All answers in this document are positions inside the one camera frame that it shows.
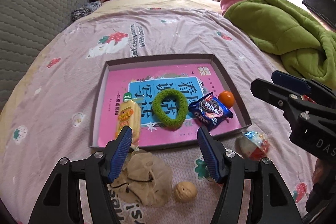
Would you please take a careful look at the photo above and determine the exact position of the black flat television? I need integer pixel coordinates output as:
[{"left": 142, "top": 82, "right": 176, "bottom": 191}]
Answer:
[{"left": 302, "top": 0, "right": 336, "bottom": 30}]

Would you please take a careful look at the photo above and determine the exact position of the pink pillow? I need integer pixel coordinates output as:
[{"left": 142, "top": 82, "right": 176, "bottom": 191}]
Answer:
[{"left": 220, "top": 0, "right": 260, "bottom": 16}]

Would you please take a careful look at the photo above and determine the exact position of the dark blue floral cloth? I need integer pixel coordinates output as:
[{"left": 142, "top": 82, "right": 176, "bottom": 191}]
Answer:
[{"left": 71, "top": 1, "right": 102, "bottom": 22}]

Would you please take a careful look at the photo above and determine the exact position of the person's right forearm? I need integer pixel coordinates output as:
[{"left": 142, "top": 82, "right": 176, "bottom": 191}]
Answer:
[{"left": 305, "top": 181, "right": 336, "bottom": 217}]

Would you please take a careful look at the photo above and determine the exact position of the brown walnut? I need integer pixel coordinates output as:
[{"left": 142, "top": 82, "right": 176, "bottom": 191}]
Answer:
[{"left": 175, "top": 181, "right": 197, "bottom": 203}]

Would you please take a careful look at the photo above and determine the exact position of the yellow cracker packet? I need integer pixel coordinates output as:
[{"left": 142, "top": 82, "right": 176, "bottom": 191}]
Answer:
[{"left": 114, "top": 100, "right": 141, "bottom": 147}]

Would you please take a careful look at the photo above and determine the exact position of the beige mesh drawstring pouch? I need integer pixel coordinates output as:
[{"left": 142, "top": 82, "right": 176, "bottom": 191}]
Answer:
[{"left": 109, "top": 149, "right": 173, "bottom": 207}]

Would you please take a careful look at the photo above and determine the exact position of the grey quilted headboard cover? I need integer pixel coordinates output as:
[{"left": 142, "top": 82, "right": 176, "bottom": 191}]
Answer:
[{"left": 0, "top": 0, "right": 90, "bottom": 109}]

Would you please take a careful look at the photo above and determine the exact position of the green fleece blanket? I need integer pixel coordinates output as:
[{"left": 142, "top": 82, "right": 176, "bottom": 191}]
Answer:
[{"left": 223, "top": 0, "right": 336, "bottom": 89}]

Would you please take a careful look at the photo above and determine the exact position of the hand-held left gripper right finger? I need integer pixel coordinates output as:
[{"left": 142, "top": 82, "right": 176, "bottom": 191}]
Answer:
[{"left": 197, "top": 126, "right": 301, "bottom": 224}]

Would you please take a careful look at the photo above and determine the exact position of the shallow grey cardboard box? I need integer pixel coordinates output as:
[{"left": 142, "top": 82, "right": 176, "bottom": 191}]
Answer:
[{"left": 89, "top": 54, "right": 252, "bottom": 151}]

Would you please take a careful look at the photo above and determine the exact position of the small orange tangerine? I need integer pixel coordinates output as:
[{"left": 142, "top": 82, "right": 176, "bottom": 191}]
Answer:
[{"left": 218, "top": 91, "right": 235, "bottom": 109}]

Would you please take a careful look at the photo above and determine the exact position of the red snack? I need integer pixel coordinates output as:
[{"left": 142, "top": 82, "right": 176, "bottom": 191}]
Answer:
[{"left": 238, "top": 130, "right": 270, "bottom": 161}]

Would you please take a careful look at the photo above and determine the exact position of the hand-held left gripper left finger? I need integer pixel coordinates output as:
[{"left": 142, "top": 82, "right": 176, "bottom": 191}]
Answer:
[{"left": 29, "top": 126, "right": 133, "bottom": 224}]

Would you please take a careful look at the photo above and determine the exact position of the green fuzzy hair scrunchie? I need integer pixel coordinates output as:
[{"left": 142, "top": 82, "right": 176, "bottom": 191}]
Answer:
[{"left": 153, "top": 90, "right": 187, "bottom": 130}]

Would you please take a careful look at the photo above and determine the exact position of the person's right hand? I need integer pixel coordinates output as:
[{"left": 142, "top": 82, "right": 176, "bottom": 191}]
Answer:
[{"left": 312, "top": 158, "right": 331, "bottom": 182}]

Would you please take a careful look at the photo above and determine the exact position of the blue cookie packet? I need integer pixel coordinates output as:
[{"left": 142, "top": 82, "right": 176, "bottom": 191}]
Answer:
[{"left": 188, "top": 91, "right": 234, "bottom": 131}]

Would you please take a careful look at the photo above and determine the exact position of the pink book with blue label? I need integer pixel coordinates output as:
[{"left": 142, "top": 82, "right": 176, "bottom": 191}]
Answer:
[{"left": 98, "top": 64, "right": 243, "bottom": 147}]

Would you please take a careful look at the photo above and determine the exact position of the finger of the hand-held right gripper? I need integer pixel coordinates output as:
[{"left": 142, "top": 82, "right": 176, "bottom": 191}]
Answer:
[
  {"left": 251, "top": 78, "right": 310, "bottom": 117},
  {"left": 271, "top": 70, "right": 336, "bottom": 106}
]

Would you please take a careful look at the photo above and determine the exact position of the red white striped candy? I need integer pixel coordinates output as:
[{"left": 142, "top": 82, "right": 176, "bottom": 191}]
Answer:
[{"left": 301, "top": 94, "right": 318, "bottom": 104}]

